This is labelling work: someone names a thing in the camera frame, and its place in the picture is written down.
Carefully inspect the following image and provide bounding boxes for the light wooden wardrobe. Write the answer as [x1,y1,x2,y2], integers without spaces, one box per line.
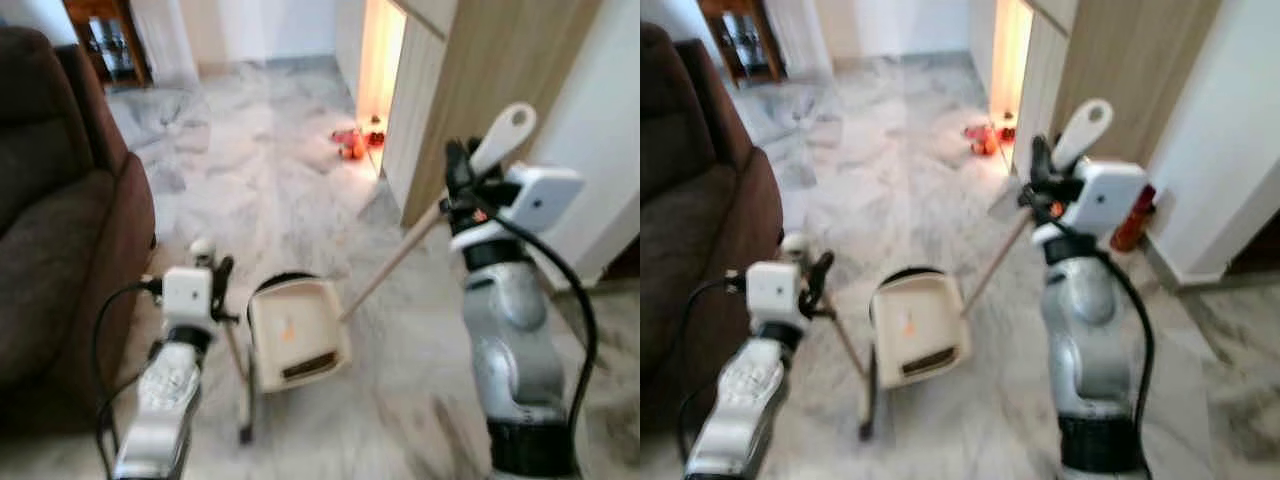
[335,0,601,229]
[965,0,1226,226]

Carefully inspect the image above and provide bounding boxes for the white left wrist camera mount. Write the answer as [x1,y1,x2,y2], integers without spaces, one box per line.
[745,262,806,333]
[162,266,214,336]

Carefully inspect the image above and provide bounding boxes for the beige long-handled dustpan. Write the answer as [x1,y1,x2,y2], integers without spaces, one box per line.
[247,102,538,393]
[870,98,1114,389]

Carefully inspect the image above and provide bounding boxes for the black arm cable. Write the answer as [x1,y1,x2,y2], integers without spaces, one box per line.
[488,212,601,471]
[1085,240,1159,479]
[678,275,751,461]
[93,280,166,471]

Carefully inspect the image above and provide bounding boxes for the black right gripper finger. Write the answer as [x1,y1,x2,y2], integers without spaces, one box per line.
[445,138,473,191]
[1026,133,1053,186]

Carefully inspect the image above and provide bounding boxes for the beige broom with purple bristles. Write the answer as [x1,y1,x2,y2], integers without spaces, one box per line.
[190,238,256,446]
[782,232,881,443]

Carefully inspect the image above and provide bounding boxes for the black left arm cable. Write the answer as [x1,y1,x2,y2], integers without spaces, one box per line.
[678,275,751,461]
[93,280,166,471]

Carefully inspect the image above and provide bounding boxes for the red floor offering items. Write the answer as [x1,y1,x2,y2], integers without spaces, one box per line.
[963,115,1016,156]
[332,118,386,161]

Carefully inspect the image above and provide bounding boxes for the dark wooden glass cabinet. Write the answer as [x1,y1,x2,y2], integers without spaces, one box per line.
[62,0,153,89]
[698,0,786,86]

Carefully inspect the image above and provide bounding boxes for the dark brown sofa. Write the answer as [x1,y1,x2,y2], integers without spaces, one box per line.
[0,25,158,421]
[640,22,783,431]

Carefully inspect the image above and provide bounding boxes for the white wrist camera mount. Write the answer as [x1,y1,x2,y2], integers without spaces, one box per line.
[162,266,214,336]
[1032,158,1151,246]
[450,163,586,251]
[745,262,806,333]

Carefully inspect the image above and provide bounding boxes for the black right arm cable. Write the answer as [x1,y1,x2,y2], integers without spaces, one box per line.
[1085,240,1159,479]
[488,212,601,471]

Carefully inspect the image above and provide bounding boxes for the red bottle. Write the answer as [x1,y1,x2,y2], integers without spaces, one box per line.
[1110,183,1158,253]

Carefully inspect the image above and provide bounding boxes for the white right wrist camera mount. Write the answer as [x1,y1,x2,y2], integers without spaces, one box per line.
[450,163,586,251]
[1032,158,1151,246]

